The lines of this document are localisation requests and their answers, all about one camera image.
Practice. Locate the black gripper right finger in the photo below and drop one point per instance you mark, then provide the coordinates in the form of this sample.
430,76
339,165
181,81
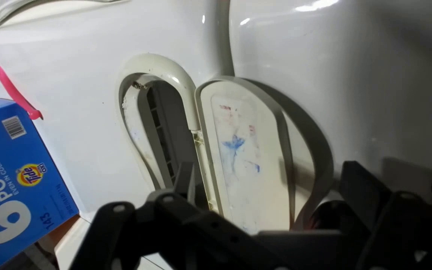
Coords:
405,229

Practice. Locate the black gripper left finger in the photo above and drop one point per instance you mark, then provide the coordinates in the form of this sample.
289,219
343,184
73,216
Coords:
126,234

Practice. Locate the cream soap dispenser lid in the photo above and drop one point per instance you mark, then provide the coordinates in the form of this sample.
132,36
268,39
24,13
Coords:
246,150

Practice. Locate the plain white washing machine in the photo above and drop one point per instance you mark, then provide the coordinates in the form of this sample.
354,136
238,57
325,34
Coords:
375,75

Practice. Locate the white washing machine with dispenser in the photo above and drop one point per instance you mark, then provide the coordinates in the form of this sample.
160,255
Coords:
75,75

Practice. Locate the blue detergent box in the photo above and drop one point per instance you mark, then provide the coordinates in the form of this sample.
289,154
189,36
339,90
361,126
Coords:
15,189

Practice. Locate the pink plastic stick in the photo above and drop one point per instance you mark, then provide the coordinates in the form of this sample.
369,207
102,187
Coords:
10,87

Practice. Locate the cream soap dispenser frame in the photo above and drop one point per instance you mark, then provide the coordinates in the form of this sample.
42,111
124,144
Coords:
171,67

